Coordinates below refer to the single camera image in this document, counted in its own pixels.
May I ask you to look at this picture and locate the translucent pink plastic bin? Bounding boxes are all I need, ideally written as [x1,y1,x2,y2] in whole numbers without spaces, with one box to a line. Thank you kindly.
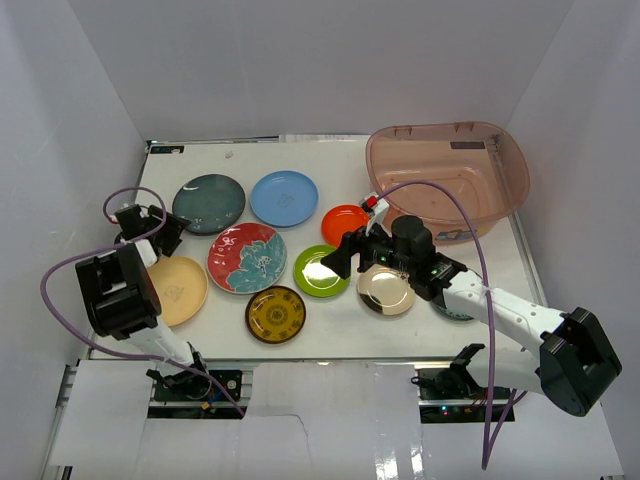
[366,121,530,245]

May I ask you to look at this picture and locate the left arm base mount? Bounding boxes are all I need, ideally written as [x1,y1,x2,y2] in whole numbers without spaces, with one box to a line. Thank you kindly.
[147,369,246,420]

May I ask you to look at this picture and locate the light blue plate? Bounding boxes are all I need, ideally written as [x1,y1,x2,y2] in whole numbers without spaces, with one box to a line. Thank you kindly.
[250,170,319,228]

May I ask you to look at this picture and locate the yellow brown patterned plate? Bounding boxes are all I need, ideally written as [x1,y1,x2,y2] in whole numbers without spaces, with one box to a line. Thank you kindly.
[244,285,307,345]

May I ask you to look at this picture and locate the red teal floral plate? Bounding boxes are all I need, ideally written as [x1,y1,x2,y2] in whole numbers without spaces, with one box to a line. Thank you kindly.
[206,222,288,295]

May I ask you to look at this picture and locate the dark teal glazed plate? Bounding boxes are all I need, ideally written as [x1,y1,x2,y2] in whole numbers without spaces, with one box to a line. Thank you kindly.
[172,174,246,236]

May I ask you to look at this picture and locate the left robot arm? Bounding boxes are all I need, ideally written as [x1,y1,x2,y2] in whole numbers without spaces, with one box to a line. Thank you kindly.
[75,204,212,399]

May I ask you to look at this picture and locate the blue white porcelain plate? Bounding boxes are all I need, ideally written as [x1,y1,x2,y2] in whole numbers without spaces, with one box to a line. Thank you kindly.
[430,296,474,322]

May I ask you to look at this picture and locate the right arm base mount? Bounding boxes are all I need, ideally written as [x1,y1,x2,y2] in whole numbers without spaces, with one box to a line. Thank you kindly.
[411,344,487,425]

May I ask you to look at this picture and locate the beige yellow plate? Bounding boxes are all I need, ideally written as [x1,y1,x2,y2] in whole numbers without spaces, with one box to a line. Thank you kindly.
[148,256,208,327]

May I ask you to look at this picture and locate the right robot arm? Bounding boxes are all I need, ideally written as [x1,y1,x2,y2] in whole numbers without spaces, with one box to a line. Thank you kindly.
[321,216,622,417]

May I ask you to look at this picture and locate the small black label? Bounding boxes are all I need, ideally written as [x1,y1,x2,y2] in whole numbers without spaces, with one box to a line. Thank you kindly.
[149,145,184,155]

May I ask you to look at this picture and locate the orange plate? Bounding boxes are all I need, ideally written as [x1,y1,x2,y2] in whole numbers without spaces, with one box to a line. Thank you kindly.
[321,204,369,247]

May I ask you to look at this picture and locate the cream brown glossy plate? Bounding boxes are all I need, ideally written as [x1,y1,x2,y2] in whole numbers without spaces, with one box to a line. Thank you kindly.
[357,265,416,316]

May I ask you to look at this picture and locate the lime green plate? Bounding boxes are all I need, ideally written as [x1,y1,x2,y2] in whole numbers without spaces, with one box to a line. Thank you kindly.
[293,244,349,298]

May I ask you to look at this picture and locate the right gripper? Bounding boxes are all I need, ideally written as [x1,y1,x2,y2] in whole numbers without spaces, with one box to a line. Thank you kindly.
[321,215,414,280]

